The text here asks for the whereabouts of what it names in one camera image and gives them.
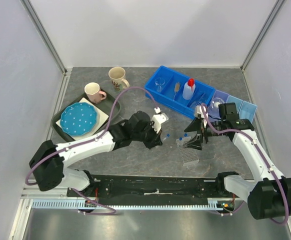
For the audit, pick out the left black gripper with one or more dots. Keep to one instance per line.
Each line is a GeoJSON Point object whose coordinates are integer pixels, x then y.
{"type": "Point", "coordinates": [155, 140]}

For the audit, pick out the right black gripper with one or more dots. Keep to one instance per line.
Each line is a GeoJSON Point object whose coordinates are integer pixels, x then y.
{"type": "Point", "coordinates": [197, 124]}

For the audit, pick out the clear well plate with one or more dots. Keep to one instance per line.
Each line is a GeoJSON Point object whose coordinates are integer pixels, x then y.
{"type": "Point", "coordinates": [189, 156]}

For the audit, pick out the glass flask white stopper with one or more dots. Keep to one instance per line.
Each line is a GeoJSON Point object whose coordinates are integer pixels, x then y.
{"type": "Point", "coordinates": [214, 105]}

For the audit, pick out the blue safety glasses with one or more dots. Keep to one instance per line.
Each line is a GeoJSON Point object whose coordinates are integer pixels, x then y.
{"type": "Point", "coordinates": [198, 99]}

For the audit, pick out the white red wash bottle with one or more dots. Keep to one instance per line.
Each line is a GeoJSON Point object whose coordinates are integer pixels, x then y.
{"type": "Point", "coordinates": [189, 89]}

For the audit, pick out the tan bristle tube brush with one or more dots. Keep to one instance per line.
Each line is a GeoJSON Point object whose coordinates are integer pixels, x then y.
{"type": "Point", "coordinates": [176, 90]}

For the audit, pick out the clear glass beaker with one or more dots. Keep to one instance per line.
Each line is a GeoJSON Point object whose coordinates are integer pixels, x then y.
{"type": "Point", "coordinates": [159, 84]}

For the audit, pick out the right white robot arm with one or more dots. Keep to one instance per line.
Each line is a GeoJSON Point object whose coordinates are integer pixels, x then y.
{"type": "Point", "coordinates": [269, 195]}

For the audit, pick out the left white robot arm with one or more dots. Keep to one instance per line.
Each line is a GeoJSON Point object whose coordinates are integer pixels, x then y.
{"type": "Point", "coordinates": [50, 164]}

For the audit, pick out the purple small bin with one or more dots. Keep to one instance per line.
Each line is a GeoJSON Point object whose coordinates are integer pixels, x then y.
{"type": "Point", "coordinates": [219, 94]}

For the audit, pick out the blue divided storage bin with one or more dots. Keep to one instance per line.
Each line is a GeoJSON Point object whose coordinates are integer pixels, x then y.
{"type": "Point", "coordinates": [165, 97]}

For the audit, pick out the light blue middle bin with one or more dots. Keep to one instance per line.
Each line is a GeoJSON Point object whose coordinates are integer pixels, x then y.
{"type": "Point", "coordinates": [238, 102]}

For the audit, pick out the light blue bin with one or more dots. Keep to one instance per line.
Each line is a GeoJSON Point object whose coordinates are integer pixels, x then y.
{"type": "Point", "coordinates": [247, 111]}
{"type": "Point", "coordinates": [238, 102]}

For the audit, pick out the dark green tray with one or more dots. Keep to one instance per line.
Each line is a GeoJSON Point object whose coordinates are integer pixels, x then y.
{"type": "Point", "coordinates": [103, 109]}

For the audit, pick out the white square plate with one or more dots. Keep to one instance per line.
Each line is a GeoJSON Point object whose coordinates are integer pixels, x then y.
{"type": "Point", "coordinates": [81, 119]}

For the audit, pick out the light blue outer bin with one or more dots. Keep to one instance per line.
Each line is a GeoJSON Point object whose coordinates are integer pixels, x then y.
{"type": "Point", "coordinates": [247, 111]}

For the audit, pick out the beige floral mug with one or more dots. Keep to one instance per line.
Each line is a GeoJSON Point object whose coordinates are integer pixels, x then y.
{"type": "Point", "coordinates": [117, 76]}

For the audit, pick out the blue polka dot plate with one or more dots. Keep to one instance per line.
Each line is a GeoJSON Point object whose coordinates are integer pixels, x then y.
{"type": "Point", "coordinates": [78, 119]}

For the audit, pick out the pink cream mug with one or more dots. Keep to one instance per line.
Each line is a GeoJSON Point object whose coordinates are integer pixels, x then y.
{"type": "Point", "coordinates": [94, 92]}

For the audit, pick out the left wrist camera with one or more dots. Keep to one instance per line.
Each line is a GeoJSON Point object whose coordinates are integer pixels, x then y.
{"type": "Point", "coordinates": [158, 119]}

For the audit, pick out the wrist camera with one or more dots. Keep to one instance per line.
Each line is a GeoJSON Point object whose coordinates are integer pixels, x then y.
{"type": "Point", "coordinates": [158, 119]}
{"type": "Point", "coordinates": [199, 112]}

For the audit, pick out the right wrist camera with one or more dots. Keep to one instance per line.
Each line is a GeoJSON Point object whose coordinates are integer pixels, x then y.
{"type": "Point", "coordinates": [199, 112]}

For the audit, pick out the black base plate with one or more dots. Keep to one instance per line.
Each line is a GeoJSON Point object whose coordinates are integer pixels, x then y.
{"type": "Point", "coordinates": [110, 186]}

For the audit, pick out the slotted cable duct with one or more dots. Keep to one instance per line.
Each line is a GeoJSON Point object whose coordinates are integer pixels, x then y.
{"type": "Point", "coordinates": [81, 204]}

